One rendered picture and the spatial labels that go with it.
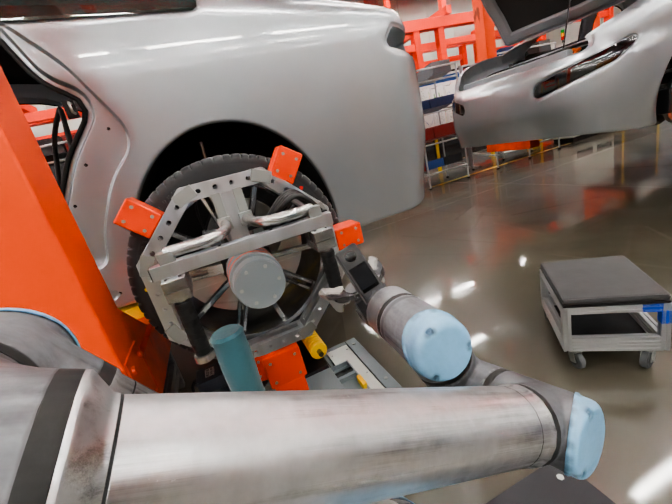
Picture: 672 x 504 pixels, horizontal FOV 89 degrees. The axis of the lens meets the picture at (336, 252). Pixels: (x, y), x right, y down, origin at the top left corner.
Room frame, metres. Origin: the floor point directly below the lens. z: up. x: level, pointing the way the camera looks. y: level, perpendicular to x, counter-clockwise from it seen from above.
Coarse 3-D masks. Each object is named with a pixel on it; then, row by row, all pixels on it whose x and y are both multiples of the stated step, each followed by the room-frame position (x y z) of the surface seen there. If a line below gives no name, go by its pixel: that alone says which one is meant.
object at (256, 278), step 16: (240, 256) 0.86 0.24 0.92; (256, 256) 0.84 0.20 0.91; (272, 256) 0.88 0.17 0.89; (240, 272) 0.79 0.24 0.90; (256, 272) 0.80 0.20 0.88; (272, 272) 0.81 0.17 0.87; (240, 288) 0.79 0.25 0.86; (256, 288) 0.80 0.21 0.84; (272, 288) 0.81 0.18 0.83; (256, 304) 0.79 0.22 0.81; (272, 304) 0.81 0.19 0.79
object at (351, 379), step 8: (336, 368) 1.37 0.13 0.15; (344, 368) 1.37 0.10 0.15; (352, 368) 1.31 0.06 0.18; (336, 376) 1.28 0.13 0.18; (344, 376) 1.28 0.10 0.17; (352, 376) 1.28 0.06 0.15; (360, 376) 1.24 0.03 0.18; (344, 384) 1.26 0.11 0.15; (352, 384) 1.24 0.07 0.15; (360, 384) 1.22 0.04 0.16
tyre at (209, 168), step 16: (208, 160) 1.02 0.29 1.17; (224, 160) 1.03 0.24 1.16; (240, 160) 1.04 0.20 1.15; (256, 160) 1.05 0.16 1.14; (176, 176) 0.99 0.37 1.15; (192, 176) 1.00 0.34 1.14; (208, 176) 1.01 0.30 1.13; (304, 176) 1.10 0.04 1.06; (160, 192) 0.97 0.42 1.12; (320, 192) 1.11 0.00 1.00; (160, 208) 0.96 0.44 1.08; (128, 240) 0.95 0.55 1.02; (144, 240) 0.94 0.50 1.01; (128, 256) 0.94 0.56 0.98; (128, 272) 0.93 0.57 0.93; (144, 288) 0.93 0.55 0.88; (144, 304) 0.92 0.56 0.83; (192, 352) 0.95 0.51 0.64
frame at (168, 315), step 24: (264, 168) 0.98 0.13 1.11; (192, 192) 0.91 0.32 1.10; (216, 192) 0.93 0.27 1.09; (168, 216) 0.89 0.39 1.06; (168, 240) 0.89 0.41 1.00; (336, 240) 1.02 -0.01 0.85; (144, 264) 0.86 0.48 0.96; (168, 312) 0.86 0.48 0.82; (312, 312) 0.98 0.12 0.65; (168, 336) 0.86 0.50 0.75; (264, 336) 0.97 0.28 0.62; (288, 336) 0.95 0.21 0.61
